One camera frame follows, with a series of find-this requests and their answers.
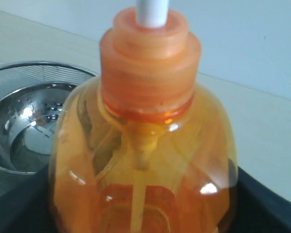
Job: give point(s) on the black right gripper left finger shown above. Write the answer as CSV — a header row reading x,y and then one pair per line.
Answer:
x,y
25,209

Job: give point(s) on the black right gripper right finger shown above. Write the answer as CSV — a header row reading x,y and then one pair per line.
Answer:
x,y
259,210

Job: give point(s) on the large steel mesh strainer bowl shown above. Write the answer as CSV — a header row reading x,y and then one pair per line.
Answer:
x,y
18,75

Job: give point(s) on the small stainless steel bowl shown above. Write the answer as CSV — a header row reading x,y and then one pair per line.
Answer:
x,y
28,118

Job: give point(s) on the orange pump soap bottle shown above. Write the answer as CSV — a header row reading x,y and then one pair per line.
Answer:
x,y
144,148

